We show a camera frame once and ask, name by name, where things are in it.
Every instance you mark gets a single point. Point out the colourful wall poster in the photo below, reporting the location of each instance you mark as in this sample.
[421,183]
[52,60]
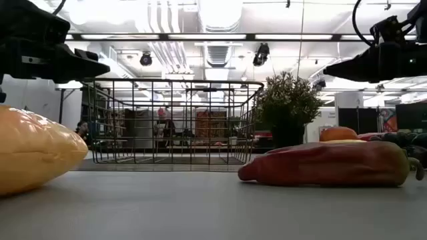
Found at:
[387,120]

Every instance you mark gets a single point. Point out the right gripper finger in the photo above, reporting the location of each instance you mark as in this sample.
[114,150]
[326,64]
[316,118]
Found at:
[357,66]

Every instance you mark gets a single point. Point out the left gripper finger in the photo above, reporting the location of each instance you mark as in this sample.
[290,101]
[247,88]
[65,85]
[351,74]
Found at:
[87,56]
[83,70]

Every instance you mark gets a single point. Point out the person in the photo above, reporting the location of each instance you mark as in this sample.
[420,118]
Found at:
[81,128]

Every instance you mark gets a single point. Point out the orange fruit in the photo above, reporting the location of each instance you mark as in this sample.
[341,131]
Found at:
[338,134]

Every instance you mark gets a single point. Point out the brown baking mat grey border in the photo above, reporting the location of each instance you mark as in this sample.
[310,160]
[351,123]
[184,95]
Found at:
[160,167]

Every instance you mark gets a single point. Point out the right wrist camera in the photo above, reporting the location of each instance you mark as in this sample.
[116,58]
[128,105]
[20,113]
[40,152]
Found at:
[387,28]

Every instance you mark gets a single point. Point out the black support post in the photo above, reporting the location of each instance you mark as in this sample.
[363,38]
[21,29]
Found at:
[62,106]

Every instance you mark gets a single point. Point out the black partition panel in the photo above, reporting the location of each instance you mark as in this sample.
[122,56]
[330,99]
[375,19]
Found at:
[365,118]
[412,116]

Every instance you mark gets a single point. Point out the black ceiling spotlight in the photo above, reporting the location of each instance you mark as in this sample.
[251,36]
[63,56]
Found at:
[145,59]
[261,55]
[320,84]

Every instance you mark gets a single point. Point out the yellow orange mango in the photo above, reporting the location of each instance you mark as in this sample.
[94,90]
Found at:
[40,150]

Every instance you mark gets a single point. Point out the red mango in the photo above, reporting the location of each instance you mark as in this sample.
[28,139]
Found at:
[370,136]

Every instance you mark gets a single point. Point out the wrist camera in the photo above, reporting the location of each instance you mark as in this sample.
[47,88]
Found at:
[30,20]
[387,28]

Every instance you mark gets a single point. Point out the ceiling air vent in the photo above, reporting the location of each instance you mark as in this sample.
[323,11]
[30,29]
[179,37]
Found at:
[218,56]

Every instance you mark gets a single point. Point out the potted green plant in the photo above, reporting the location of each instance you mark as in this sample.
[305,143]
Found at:
[287,106]

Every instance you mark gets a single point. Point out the black grape bunch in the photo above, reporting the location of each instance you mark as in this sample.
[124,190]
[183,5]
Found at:
[407,141]

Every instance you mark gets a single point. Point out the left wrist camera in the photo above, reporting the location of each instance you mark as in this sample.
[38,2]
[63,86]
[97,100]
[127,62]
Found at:
[30,20]

